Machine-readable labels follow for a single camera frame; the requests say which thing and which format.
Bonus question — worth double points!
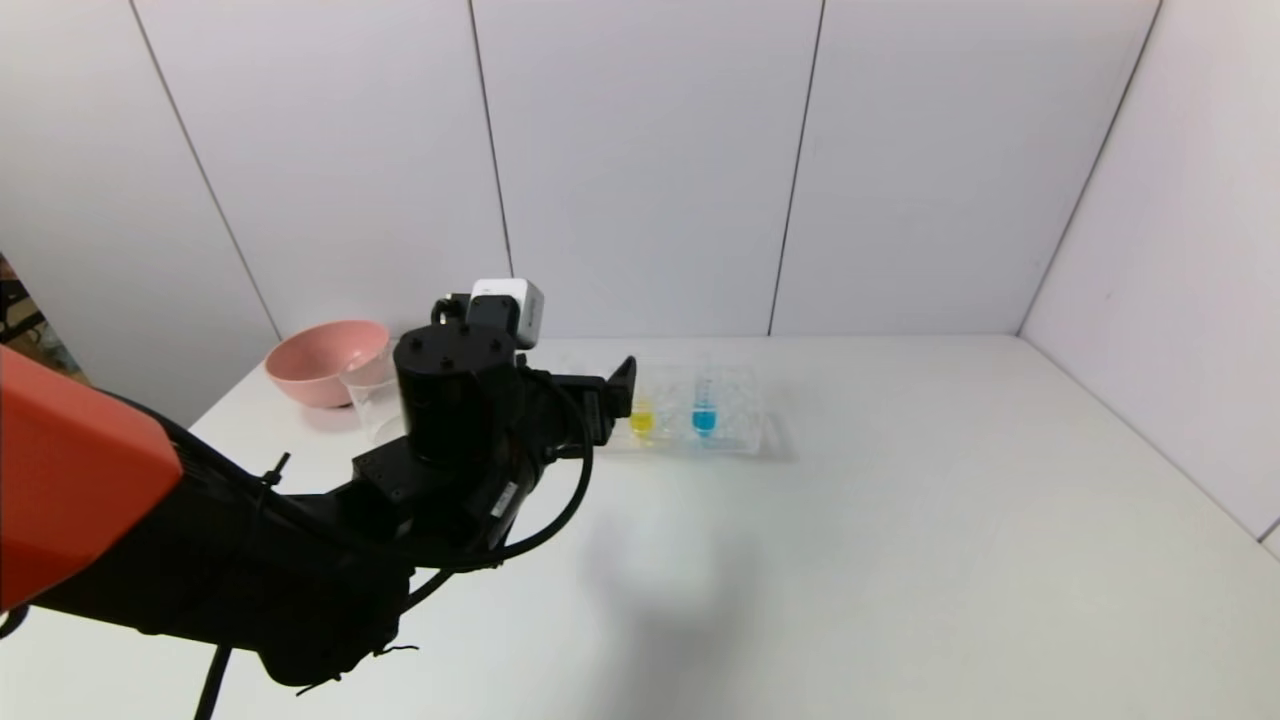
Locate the test tube with yellow pigment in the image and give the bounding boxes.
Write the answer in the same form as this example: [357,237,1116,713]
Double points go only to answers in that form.
[628,355,657,441]

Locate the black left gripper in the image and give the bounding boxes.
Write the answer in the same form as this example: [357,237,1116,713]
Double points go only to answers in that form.
[546,355,637,446]

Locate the clear acrylic test tube rack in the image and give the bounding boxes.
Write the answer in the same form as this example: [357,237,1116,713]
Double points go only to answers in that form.
[600,358,766,459]

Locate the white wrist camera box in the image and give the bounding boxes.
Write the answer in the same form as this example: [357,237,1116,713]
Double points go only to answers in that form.
[470,278,546,349]

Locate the pink bowl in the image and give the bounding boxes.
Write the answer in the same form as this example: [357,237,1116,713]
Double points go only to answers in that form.
[264,320,393,409]

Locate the clear glass beaker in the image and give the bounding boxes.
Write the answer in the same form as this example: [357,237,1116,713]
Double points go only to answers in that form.
[340,350,411,446]

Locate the test tube with blue pigment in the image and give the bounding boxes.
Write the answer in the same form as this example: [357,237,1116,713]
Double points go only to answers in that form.
[691,352,719,439]

